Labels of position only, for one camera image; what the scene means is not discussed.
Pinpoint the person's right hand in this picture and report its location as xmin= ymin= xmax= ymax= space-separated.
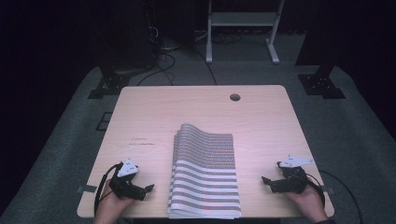
xmin=284 ymin=182 xmax=330 ymax=224

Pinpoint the long black floor cable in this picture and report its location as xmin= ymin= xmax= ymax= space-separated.
xmin=191 ymin=49 xmax=219 ymax=86

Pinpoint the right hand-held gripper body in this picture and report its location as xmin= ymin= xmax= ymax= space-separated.
xmin=269 ymin=154 xmax=315 ymax=195

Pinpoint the black cable on floor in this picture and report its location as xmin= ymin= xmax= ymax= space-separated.
xmin=318 ymin=169 xmax=364 ymax=224

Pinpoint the dark floor hatch frame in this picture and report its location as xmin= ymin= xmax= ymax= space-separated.
xmin=95 ymin=111 xmax=114 ymax=132

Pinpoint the black stand base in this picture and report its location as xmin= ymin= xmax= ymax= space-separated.
xmin=297 ymin=63 xmax=347 ymax=100
xmin=87 ymin=65 xmax=133 ymax=100

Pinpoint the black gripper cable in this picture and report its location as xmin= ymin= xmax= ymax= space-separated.
xmin=304 ymin=172 xmax=327 ymax=209
xmin=93 ymin=162 xmax=124 ymax=217

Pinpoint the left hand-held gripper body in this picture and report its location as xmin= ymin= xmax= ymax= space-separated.
xmin=107 ymin=158 xmax=148 ymax=202

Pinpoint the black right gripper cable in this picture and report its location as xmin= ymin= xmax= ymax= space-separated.
xmin=304 ymin=172 xmax=327 ymax=209

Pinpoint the striped grey white towel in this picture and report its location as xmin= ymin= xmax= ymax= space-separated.
xmin=173 ymin=123 xmax=242 ymax=218

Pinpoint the white metal stand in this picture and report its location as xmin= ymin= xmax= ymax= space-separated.
xmin=205 ymin=0 xmax=286 ymax=65

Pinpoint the stack of striped cloths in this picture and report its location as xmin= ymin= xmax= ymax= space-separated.
xmin=166 ymin=123 xmax=243 ymax=220

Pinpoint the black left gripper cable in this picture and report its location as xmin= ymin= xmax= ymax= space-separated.
xmin=93 ymin=162 xmax=124 ymax=217

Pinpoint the person's left hand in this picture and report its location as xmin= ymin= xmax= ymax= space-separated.
xmin=92 ymin=178 xmax=136 ymax=224

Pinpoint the tangle of black floor cables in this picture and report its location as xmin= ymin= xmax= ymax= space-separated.
xmin=135 ymin=26 xmax=177 ymax=87

